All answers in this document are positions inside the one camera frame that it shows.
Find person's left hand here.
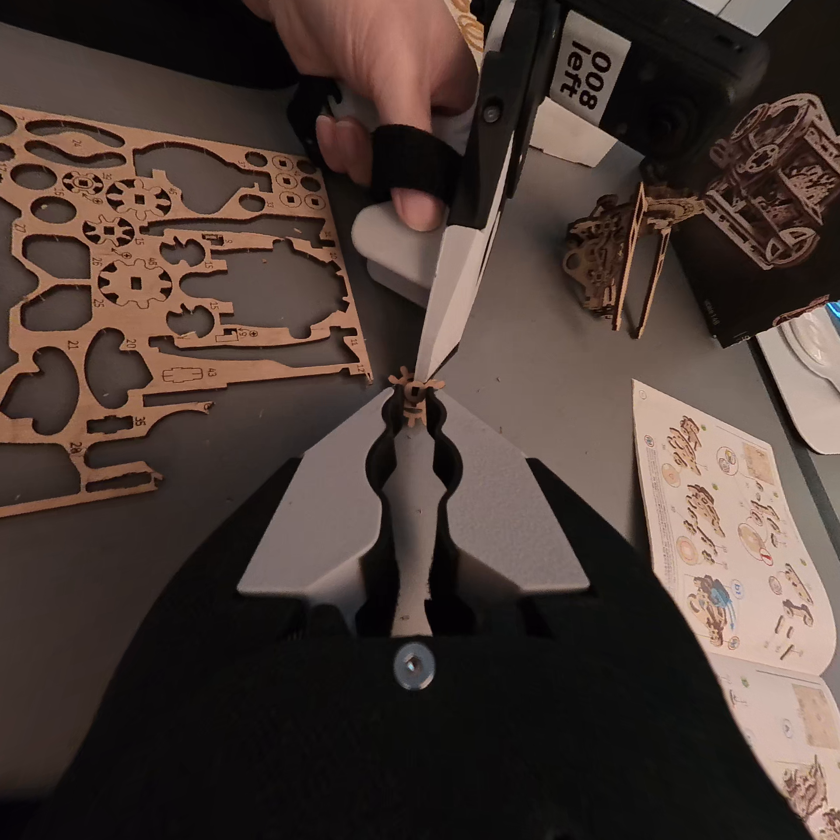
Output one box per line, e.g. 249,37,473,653
243,0,483,232

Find black model kit box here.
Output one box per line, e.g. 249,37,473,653
640,94,840,349

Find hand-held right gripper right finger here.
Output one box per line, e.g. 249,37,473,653
427,394,590,636

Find wooden gear with axle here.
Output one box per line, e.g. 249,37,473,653
387,369,447,429

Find partly built wooden model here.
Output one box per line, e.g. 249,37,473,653
563,182,706,339

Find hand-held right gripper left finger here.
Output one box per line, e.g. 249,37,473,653
236,386,403,636

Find laser-cut plywood parts sheet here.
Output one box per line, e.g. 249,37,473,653
0,104,374,519

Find open instruction booklet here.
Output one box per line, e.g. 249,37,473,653
631,378,840,840

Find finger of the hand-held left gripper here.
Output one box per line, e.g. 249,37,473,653
416,223,490,378
433,151,522,374

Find white cardboard box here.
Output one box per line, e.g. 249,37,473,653
453,0,618,166

